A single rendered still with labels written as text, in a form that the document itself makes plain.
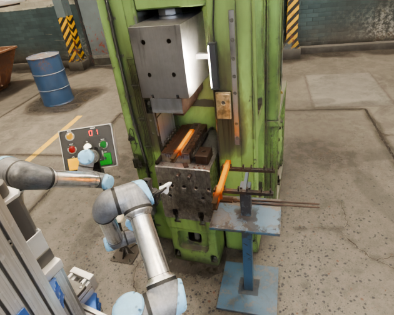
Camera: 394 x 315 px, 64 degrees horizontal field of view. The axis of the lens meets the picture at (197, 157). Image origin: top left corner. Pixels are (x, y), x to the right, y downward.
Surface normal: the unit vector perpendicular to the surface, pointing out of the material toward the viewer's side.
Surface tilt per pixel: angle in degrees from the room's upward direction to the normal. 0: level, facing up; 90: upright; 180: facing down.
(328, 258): 0
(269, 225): 0
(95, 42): 90
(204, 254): 90
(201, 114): 90
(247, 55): 90
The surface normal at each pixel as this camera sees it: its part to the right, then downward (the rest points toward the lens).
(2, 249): 0.89, 0.15
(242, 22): -0.29, 0.53
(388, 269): -0.11, -0.85
